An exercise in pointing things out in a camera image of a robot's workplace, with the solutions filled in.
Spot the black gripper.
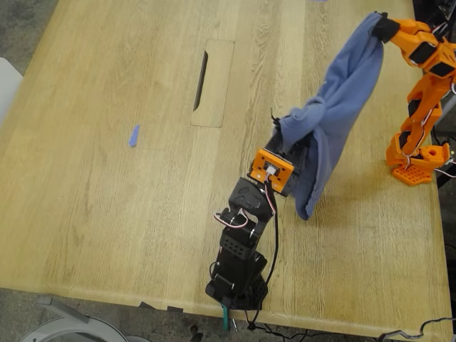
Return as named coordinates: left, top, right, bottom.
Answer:
left=265, top=132, right=310, bottom=197

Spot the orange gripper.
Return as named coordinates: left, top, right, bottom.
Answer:
left=370, top=13, right=456, bottom=78

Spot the blue printed T-shirt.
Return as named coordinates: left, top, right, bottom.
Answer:
left=274, top=11, right=385, bottom=221

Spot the green clamp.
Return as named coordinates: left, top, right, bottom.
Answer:
left=219, top=301, right=232, bottom=332

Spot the white plastic chair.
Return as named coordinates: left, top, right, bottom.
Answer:
left=0, top=56, right=24, bottom=125

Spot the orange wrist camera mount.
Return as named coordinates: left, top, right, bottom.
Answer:
left=248, top=147, right=296, bottom=196

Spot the black camera cable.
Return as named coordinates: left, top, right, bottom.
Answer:
left=245, top=180, right=281, bottom=331

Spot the white metal frame chair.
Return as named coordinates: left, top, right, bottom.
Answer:
left=436, top=94, right=456, bottom=131

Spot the grey wavy cable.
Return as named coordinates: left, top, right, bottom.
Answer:
left=376, top=318, right=456, bottom=341

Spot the grey round chair frame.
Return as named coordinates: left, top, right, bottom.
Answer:
left=17, top=294, right=129, bottom=342

